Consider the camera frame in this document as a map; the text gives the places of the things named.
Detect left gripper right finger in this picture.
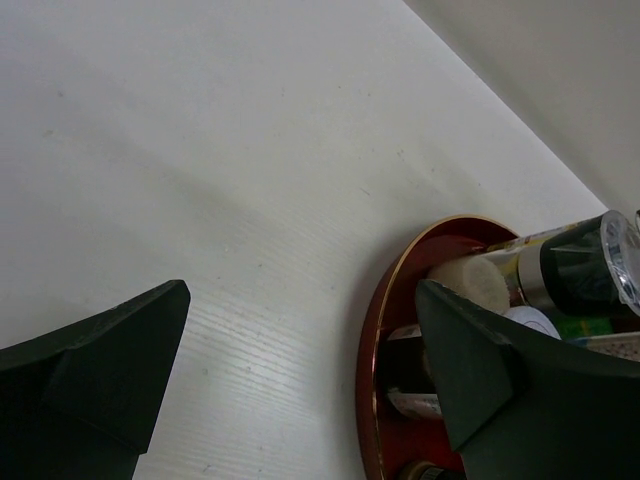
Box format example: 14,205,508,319
415,280,639,479

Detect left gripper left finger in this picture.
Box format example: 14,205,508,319
1,280,191,479

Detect jar with white red lid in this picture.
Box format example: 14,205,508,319
384,304,564,420

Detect small black cap pepper bottle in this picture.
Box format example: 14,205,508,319
396,460,467,480

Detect silver lid tall canister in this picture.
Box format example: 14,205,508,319
570,331,640,362

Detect salt grinder black cap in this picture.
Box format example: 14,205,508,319
427,209,640,319

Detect red round tray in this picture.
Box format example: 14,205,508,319
356,216,515,479

